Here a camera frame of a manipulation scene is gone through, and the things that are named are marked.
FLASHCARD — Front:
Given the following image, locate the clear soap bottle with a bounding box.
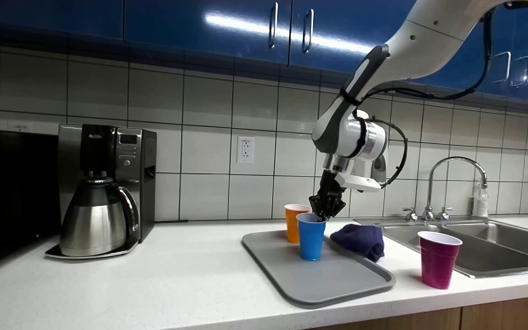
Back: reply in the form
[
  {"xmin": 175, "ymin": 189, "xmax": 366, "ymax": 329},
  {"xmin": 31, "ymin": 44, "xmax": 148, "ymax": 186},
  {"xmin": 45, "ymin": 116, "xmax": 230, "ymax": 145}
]
[{"xmin": 469, "ymin": 182, "xmax": 491, "ymax": 220}]

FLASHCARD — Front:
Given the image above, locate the stainless steel coffee carafe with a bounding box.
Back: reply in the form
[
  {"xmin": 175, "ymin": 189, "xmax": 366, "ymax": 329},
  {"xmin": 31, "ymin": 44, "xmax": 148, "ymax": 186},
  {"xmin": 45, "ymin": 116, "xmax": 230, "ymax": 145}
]
[{"xmin": 58, "ymin": 180, "xmax": 141, "ymax": 257}]

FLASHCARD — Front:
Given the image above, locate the wooden base cabinet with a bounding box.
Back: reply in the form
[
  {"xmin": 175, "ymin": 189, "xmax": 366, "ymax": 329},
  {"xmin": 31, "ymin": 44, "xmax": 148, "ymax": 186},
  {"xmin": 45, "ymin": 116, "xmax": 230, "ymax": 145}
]
[{"xmin": 311, "ymin": 292, "xmax": 528, "ymax": 330}]

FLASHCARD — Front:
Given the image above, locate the blue plastic cup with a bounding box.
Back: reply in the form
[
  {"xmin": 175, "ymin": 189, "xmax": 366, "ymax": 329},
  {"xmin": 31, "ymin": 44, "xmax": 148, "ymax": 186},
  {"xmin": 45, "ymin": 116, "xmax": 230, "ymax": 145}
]
[{"xmin": 295, "ymin": 211, "xmax": 328, "ymax": 264}]

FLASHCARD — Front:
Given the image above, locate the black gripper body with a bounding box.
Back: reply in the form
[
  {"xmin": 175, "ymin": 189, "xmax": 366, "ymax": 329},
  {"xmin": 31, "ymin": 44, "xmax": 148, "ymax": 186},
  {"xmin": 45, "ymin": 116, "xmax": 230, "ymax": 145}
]
[{"xmin": 311, "ymin": 171, "xmax": 348, "ymax": 204}]

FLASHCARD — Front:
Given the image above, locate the orange plastic cup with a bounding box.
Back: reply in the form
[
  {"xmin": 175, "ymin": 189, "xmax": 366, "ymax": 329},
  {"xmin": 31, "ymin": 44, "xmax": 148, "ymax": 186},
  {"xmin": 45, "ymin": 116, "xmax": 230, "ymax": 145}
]
[{"xmin": 282, "ymin": 202, "xmax": 311, "ymax": 246}]

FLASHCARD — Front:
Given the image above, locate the chrome gooseneck faucet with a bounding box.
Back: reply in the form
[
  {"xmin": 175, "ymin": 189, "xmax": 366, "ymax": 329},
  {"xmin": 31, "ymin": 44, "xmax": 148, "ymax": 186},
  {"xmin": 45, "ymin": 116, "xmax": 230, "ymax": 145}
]
[{"xmin": 403, "ymin": 154, "xmax": 491, "ymax": 224}]

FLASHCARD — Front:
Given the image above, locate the dark blue cloth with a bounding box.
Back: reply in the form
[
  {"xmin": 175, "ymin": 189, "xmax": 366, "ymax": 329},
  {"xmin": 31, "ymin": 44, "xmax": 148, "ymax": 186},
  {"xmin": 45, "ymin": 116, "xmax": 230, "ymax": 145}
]
[{"xmin": 328, "ymin": 222, "xmax": 386, "ymax": 264}]

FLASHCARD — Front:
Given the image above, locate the grey plastic tray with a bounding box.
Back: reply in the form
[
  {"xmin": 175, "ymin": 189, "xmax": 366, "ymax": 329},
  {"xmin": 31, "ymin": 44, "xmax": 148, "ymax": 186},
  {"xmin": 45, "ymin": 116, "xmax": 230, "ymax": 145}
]
[{"xmin": 240, "ymin": 228, "xmax": 397, "ymax": 308}]

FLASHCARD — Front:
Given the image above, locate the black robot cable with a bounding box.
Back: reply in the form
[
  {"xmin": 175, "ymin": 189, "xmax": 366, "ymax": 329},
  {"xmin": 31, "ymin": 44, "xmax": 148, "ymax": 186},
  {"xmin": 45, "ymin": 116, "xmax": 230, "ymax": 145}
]
[{"xmin": 361, "ymin": 6, "xmax": 498, "ymax": 189}]

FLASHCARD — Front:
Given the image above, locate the stainless steel double sink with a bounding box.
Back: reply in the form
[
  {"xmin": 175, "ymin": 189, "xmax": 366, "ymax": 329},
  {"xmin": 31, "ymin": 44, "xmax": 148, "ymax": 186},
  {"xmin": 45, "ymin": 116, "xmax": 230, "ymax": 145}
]
[{"xmin": 379, "ymin": 219, "xmax": 528, "ymax": 281}]

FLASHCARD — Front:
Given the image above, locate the white wall soap dispenser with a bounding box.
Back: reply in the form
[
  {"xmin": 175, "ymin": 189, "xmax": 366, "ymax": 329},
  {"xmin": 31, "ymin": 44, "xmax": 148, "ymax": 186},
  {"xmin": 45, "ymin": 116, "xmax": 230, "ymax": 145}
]
[{"xmin": 370, "ymin": 153, "xmax": 390, "ymax": 184}]

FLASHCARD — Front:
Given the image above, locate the black microwave oven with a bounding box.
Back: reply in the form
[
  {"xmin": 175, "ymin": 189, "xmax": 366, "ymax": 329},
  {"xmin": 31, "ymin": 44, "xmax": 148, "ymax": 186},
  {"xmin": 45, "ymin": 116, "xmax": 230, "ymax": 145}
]
[{"xmin": 0, "ymin": 127, "xmax": 62, "ymax": 277}]

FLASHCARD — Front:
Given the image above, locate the blue glossy wall cabinet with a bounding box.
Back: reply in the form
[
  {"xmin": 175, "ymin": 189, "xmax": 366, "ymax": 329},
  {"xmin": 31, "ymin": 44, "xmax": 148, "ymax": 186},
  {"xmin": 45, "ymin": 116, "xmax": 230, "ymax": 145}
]
[{"xmin": 0, "ymin": 0, "xmax": 528, "ymax": 109}]

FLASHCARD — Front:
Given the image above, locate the purple plastic cup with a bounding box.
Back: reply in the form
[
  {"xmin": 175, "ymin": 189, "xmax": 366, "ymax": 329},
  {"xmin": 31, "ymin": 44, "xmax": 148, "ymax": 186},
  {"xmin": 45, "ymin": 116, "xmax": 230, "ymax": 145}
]
[{"xmin": 416, "ymin": 230, "xmax": 463, "ymax": 292}]

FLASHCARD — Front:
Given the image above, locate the silver cabinet handle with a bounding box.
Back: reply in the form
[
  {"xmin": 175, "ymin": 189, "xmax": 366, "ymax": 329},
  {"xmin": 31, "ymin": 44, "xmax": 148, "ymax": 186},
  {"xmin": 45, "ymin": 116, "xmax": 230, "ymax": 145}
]
[
  {"xmin": 515, "ymin": 54, "xmax": 528, "ymax": 88},
  {"xmin": 300, "ymin": 8, "xmax": 315, "ymax": 55},
  {"xmin": 494, "ymin": 50, "xmax": 513, "ymax": 85},
  {"xmin": 267, "ymin": 0, "xmax": 280, "ymax": 52}
]

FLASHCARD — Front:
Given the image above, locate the black steel coffee maker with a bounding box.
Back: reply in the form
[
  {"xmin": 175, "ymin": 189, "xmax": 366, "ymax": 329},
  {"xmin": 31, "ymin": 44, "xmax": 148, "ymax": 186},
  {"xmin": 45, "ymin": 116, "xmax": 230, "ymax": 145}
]
[{"xmin": 43, "ymin": 123, "xmax": 159, "ymax": 263}]

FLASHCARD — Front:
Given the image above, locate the white wall outlet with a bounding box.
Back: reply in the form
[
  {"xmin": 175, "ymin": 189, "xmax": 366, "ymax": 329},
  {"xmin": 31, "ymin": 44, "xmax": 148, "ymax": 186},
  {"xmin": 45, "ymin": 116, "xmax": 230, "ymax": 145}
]
[{"xmin": 236, "ymin": 134, "xmax": 256, "ymax": 165}]

